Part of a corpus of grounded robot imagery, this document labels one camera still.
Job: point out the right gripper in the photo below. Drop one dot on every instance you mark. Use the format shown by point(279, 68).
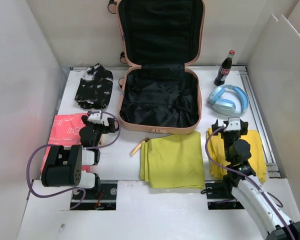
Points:
point(243, 128)

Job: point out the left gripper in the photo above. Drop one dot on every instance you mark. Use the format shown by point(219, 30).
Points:
point(109, 128)

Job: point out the yellow cloth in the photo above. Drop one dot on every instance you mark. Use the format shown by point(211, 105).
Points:
point(257, 160)

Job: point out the light blue headphones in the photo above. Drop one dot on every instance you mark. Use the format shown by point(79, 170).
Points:
point(225, 106)

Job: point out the black white patterned garment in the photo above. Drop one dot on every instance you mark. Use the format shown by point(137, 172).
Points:
point(95, 88)

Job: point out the lime green cloth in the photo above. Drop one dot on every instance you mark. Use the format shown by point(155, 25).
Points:
point(173, 161)

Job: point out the cola glass bottle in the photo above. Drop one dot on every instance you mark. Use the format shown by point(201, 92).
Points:
point(224, 69)

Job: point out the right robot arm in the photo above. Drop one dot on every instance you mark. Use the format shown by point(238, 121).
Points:
point(243, 184)

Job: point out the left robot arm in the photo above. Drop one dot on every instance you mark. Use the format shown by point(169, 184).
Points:
point(69, 166)

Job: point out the pink tissue pack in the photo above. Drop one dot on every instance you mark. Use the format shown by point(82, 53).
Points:
point(66, 128)

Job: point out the pink open suitcase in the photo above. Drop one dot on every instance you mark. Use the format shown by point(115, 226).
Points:
point(161, 40)

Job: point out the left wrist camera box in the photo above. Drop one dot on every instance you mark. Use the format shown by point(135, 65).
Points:
point(95, 117)

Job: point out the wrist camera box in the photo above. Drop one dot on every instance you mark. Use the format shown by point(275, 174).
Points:
point(233, 124)
point(95, 117)

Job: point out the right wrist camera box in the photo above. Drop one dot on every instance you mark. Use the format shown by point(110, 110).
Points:
point(233, 124)

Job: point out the aluminium rail frame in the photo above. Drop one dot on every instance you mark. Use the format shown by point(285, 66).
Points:
point(273, 171)

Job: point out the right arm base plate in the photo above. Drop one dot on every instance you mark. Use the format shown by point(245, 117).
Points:
point(218, 198)

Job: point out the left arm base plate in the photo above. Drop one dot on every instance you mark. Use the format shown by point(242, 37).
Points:
point(104, 199)

